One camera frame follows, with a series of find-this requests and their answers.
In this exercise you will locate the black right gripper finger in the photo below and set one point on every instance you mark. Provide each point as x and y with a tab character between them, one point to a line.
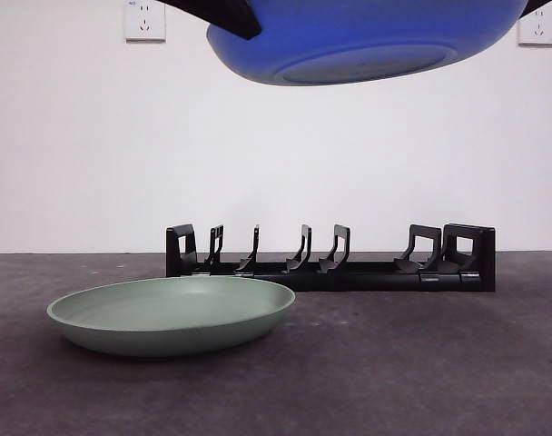
221	13

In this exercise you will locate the blue plate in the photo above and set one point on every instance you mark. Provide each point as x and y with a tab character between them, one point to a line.
348	45

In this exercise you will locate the pale green plate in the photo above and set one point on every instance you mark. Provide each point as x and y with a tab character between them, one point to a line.
167	336

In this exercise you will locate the black plate rack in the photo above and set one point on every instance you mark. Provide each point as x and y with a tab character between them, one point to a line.
348	284

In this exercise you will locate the white wall socket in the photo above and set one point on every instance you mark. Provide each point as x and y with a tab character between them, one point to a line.
140	27
537	34

